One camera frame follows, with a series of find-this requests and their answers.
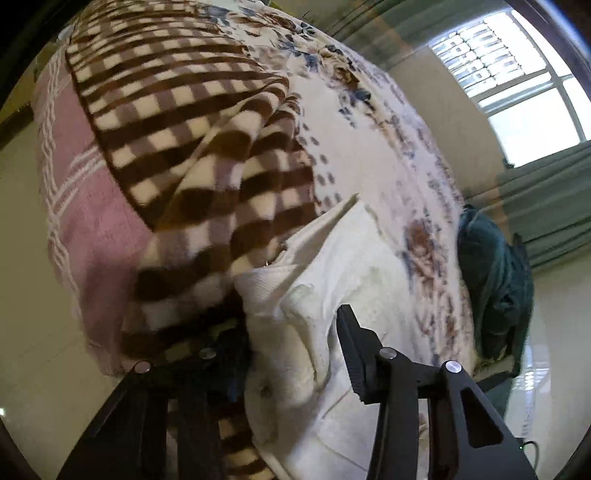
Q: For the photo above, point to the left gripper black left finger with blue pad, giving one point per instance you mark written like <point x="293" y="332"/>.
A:
<point x="182" y="420"/>

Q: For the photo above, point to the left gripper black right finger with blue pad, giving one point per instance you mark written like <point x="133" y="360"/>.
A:
<point x="468" y="437"/>

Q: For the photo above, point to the white pants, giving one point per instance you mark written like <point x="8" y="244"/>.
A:
<point x="401" y="279"/>

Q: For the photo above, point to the dark teal fleece blanket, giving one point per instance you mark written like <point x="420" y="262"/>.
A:
<point x="500" y="283"/>

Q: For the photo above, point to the pink bed sheet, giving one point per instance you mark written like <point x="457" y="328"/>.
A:
<point x="94" y="237"/>

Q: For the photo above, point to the right teal curtain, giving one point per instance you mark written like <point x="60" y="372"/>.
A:
<point x="546" y="202"/>

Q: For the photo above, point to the floral bed blanket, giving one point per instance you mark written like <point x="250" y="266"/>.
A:
<point x="229" y="126"/>

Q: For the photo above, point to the window with metal bars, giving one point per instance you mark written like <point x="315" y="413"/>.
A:
<point x="524" y="87"/>

